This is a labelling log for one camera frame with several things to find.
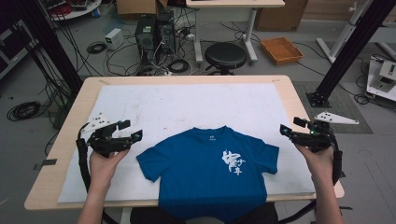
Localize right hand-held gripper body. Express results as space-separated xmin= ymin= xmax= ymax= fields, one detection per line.
xmin=292 ymin=111 xmax=360 ymax=153

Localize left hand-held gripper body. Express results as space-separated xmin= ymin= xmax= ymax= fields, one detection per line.
xmin=81 ymin=112 xmax=138 ymax=158

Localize blue t-shirt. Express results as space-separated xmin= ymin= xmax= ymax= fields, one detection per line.
xmin=135 ymin=125 xmax=280 ymax=224

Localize person's right hand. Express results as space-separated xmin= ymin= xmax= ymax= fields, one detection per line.
xmin=295 ymin=144 xmax=335 ymax=185

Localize person's left hand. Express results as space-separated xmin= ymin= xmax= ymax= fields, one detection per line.
xmin=89 ymin=148 xmax=130 ymax=188

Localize grey floor mat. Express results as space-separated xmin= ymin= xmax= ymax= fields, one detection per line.
xmin=292 ymin=80 xmax=374 ymax=134

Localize grey floor tape strip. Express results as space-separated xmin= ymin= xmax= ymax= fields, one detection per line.
xmin=33 ymin=158 xmax=58 ymax=172

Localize white table mat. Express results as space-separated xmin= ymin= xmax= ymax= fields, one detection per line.
xmin=57 ymin=82 xmax=317 ymax=203

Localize orange basket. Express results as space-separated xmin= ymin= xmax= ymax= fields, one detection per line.
xmin=260 ymin=36 xmax=304 ymax=65

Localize person's legs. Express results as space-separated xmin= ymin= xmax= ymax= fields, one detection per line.
xmin=130 ymin=203 xmax=278 ymax=224

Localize small white box device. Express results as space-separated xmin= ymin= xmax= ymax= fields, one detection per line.
xmin=105 ymin=27 xmax=124 ymax=50

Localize black computer tower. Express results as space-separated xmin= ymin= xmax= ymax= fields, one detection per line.
xmin=134 ymin=13 xmax=158 ymax=68
xmin=155 ymin=10 xmax=177 ymax=55

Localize white machine on floor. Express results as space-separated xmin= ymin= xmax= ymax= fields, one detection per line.
xmin=366 ymin=54 xmax=396 ymax=102

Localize white metal stand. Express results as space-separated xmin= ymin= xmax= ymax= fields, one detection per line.
xmin=316 ymin=0 xmax=373 ymax=64

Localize black round stool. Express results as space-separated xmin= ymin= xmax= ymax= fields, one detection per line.
xmin=204 ymin=41 xmax=248 ymax=77

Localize cardboard box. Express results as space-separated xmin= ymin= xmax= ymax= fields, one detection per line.
xmin=255 ymin=0 xmax=310 ymax=32
xmin=116 ymin=0 xmax=169 ymax=17

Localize round white table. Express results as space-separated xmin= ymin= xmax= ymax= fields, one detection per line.
xmin=46 ymin=0 xmax=103 ymax=21

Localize dark equipment cabinet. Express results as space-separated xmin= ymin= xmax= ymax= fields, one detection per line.
xmin=0 ymin=18 xmax=38 ymax=80

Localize white desk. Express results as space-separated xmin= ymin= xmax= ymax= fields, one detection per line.
xmin=185 ymin=0 xmax=286 ymax=64

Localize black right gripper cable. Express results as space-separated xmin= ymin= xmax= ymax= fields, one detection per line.
xmin=278 ymin=127 xmax=344 ymax=224

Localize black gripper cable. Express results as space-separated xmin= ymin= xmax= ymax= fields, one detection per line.
xmin=75 ymin=121 xmax=120 ymax=224
xmin=278 ymin=127 xmax=344 ymax=224

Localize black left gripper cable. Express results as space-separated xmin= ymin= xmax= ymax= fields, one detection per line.
xmin=75 ymin=121 xmax=120 ymax=224

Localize black cable coil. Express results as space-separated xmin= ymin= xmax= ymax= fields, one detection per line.
xmin=7 ymin=101 xmax=42 ymax=122
xmin=86 ymin=41 xmax=107 ymax=55
xmin=167 ymin=59 xmax=191 ymax=74

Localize black metal frame post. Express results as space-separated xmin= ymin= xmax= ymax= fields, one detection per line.
xmin=12 ymin=0 xmax=84 ymax=94
xmin=306 ymin=0 xmax=396 ymax=108

